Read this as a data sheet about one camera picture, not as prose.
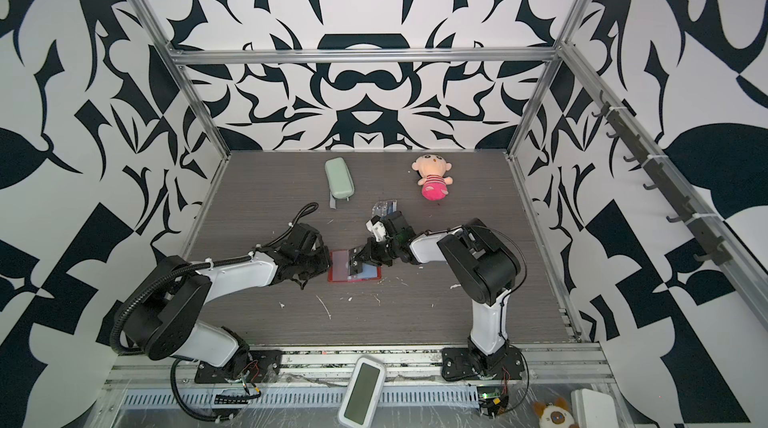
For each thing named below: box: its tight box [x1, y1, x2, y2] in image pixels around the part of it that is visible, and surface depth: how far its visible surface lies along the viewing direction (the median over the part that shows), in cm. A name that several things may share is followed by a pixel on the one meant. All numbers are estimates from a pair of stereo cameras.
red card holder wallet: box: [328, 249, 383, 283], surface depth 91 cm
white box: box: [570, 388, 618, 428], surface depth 67 cm
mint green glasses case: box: [324, 156, 355, 209], surface depth 111 cm
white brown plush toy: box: [533, 397, 579, 428], surface depth 68 cm
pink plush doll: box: [411, 154, 453, 201], surface depth 108 cm
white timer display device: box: [338, 355, 386, 428], surface depth 69 cm
